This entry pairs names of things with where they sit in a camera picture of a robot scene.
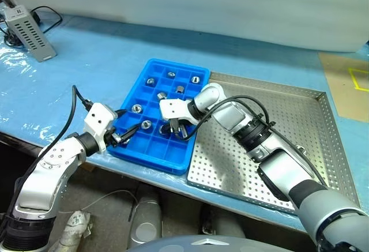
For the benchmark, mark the grey rounded robot leg cover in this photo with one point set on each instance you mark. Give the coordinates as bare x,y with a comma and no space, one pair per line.
222,223
145,220

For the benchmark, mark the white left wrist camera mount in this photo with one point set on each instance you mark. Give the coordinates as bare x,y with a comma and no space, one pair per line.
98,119

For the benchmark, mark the brown cardboard mat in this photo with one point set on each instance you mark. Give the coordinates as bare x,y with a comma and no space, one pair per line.
340,90

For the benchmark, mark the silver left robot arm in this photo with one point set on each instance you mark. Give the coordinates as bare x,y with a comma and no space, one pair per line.
52,159

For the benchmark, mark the grey vented power box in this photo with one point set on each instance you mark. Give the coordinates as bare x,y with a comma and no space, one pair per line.
31,35

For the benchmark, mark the perforated metal tray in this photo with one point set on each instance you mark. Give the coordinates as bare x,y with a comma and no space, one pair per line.
302,105

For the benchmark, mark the white wrapped bundle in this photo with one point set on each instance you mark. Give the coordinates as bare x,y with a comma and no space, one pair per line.
75,229

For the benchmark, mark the blue compartment tray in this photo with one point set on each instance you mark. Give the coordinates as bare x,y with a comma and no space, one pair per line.
155,151

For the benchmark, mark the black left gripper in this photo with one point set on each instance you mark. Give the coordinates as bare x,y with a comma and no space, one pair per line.
115,139

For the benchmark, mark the grey robot torso shell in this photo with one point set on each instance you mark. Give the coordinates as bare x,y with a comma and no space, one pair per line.
207,243

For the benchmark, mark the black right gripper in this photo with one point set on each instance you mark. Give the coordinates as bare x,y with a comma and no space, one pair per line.
178,123

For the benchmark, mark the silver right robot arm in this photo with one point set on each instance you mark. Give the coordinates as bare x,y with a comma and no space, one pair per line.
276,162

